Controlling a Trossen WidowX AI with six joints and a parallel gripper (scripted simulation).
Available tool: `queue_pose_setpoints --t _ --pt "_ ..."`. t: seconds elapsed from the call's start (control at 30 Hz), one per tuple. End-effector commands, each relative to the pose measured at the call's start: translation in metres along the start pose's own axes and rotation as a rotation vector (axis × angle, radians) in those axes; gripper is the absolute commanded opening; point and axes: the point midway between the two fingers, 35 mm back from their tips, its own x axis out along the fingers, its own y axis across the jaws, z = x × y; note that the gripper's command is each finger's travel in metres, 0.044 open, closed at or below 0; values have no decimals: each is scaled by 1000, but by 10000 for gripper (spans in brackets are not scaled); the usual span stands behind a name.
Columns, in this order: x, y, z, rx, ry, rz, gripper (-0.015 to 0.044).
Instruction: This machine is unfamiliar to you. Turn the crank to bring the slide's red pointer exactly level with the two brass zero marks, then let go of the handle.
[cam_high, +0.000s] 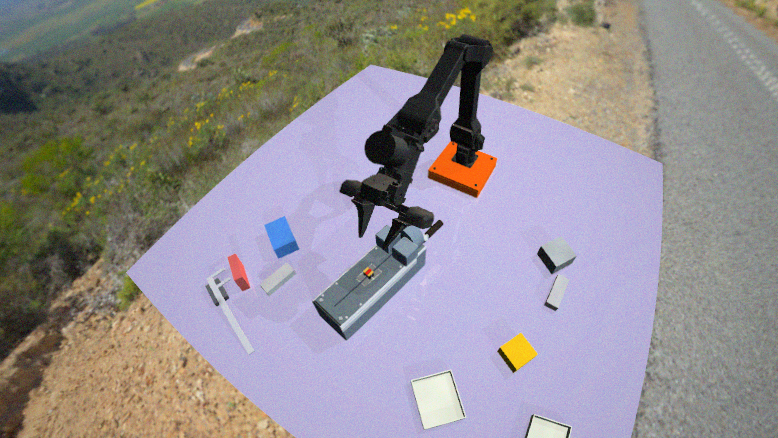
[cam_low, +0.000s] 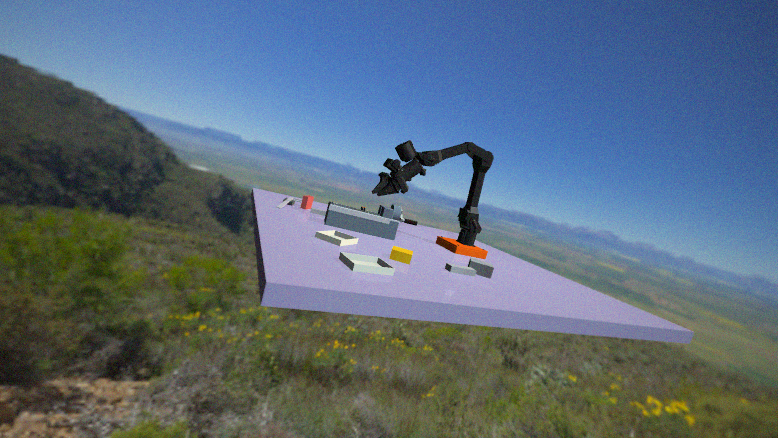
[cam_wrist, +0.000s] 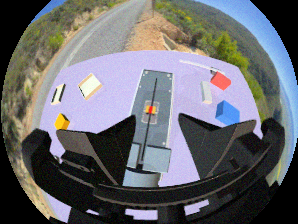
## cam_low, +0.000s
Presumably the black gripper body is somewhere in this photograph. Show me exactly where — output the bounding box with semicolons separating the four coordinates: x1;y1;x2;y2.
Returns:
379;166;412;194

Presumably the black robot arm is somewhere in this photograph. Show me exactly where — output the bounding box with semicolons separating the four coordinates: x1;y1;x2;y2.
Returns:
383;140;494;247

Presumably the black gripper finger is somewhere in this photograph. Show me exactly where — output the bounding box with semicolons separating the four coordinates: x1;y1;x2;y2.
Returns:
372;176;387;194
377;178;399;196

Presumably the yellow square block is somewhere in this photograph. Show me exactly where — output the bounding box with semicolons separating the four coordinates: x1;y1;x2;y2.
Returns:
389;246;413;265

